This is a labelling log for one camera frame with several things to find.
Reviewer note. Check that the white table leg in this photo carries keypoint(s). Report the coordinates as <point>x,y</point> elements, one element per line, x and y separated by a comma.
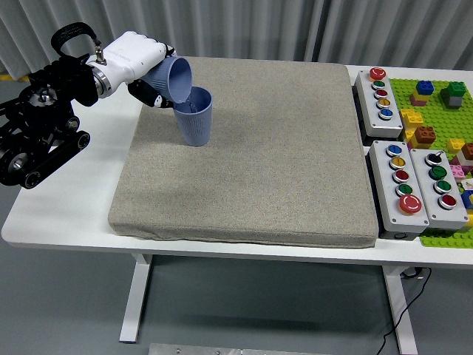
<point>135,296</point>
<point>401,314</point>

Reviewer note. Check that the pink toy brick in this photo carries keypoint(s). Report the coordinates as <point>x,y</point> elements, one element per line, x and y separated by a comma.
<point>457,172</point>

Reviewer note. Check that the grey box with black knob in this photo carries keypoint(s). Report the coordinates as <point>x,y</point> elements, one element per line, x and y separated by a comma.
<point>425,192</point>

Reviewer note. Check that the yellow black floor tape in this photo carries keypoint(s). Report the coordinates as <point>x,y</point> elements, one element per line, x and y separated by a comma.
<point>4,77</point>

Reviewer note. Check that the grey-brown mat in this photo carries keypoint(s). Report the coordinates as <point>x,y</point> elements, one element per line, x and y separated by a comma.
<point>277,166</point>

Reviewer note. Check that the blue toy brick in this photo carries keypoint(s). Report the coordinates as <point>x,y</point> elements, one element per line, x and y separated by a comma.
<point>425,88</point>

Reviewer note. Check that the grey five-button control box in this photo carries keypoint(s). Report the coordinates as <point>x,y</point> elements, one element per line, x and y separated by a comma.
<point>369,111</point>

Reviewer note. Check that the large yellow toy brick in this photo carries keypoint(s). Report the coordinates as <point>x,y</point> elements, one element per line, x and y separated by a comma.
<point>411,117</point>

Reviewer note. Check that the green studded baseplate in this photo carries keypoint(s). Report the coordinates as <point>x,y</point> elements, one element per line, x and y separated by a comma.
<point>436,111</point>

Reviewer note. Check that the black base box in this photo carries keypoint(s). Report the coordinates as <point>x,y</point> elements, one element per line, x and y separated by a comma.
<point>399,235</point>

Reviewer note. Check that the grey box with mushroom button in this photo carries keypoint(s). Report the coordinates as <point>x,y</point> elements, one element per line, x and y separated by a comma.
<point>384,192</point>

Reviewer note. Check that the blue ribbed cup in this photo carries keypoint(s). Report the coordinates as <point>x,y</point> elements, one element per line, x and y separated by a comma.
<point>196,125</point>
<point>166,77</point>

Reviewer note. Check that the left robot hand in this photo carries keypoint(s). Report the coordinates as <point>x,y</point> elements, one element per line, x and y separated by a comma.
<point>129,55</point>

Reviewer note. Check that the grey toy brick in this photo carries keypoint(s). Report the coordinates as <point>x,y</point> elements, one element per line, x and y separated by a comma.
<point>455,101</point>

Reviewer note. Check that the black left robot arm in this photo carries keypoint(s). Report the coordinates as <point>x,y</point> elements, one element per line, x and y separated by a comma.
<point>55,81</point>

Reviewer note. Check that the brown toy brick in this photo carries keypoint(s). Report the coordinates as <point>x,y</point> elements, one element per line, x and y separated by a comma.
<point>425,132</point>

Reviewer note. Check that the green toy brick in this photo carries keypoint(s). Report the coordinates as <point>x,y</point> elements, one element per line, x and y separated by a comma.
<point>454,89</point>

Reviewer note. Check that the small yellow toy brick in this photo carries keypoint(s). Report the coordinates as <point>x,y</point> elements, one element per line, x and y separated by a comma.
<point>455,145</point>

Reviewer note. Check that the grey pleated curtain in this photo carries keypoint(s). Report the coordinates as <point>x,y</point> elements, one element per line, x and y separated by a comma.
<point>221,26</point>

